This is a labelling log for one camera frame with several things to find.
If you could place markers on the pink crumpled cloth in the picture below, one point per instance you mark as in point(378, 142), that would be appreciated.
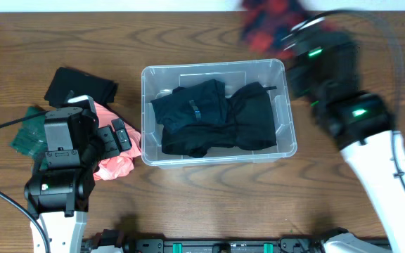
point(122, 165)

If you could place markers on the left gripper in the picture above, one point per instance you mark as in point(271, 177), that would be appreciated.
point(107, 137)

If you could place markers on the dark navy cloth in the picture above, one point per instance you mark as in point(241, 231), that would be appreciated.
point(204, 103)

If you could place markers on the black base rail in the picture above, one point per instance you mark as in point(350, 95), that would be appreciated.
point(338, 240)

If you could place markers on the large black garment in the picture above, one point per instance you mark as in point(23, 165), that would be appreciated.
point(249, 126)

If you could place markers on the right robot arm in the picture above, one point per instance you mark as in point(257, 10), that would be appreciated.
point(360, 124)

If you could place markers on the red plaid cloth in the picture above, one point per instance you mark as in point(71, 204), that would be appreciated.
point(269, 26)

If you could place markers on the green folded cloth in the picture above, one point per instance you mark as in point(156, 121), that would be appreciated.
point(30, 139)

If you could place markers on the black folded cloth left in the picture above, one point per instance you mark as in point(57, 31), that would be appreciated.
point(70, 83)

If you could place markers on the clear plastic storage bin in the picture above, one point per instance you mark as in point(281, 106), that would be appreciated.
point(160, 80)

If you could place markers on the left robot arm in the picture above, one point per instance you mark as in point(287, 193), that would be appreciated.
point(58, 196)

